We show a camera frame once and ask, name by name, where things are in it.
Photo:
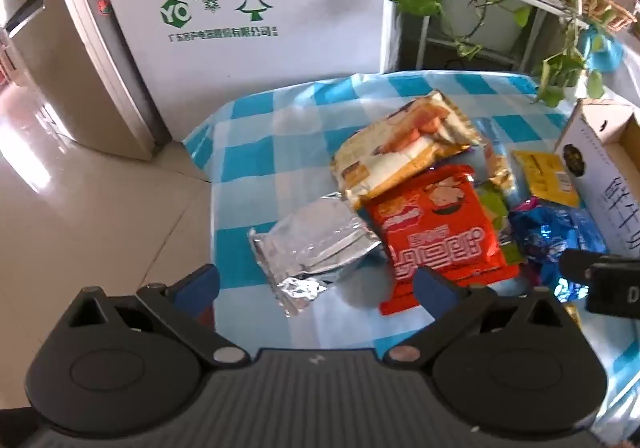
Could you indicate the green cracker packet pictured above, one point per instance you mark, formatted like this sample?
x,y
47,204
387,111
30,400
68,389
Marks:
x,y
497,205

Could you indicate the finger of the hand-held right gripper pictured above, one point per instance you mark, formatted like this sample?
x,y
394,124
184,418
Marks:
x,y
577,267

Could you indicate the blue plastic object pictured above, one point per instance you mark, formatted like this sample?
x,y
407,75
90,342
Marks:
x,y
602,50

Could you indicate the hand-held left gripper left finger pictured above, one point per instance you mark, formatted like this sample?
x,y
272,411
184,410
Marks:
x,y
197,290

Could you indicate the blue checked tablecloth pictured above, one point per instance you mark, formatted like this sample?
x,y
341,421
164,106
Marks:
x,y
280,128

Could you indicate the red round fridge magnet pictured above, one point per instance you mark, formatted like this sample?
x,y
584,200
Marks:
x,y
104,5

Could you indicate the wicker basket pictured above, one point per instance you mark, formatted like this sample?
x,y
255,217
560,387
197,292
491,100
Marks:
x,y
607,10

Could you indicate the light blue snack packet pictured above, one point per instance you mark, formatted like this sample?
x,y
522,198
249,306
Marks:
x,y
492,148

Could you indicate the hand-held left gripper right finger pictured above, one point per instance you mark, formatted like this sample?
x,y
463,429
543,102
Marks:
x,y
435,293

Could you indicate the white refrigerator with tree print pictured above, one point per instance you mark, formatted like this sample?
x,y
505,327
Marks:
x,y
250,53

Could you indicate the cardboard box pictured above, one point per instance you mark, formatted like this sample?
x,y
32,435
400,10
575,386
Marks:
x,y
600,168

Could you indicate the shiny blue snack packet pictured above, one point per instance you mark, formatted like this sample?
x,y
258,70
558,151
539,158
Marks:
x,y
550,238

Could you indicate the silver foil packet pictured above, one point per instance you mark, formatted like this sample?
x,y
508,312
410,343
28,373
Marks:
x,y
310,243

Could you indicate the cream biscuit packet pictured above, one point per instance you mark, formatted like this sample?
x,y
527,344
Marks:
x,y
400,148

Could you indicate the yellow orange snack packet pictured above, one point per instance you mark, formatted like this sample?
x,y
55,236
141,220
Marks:
x,y
572,317

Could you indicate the red snack packet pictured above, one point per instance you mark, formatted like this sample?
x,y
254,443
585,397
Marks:
x,y
440,233

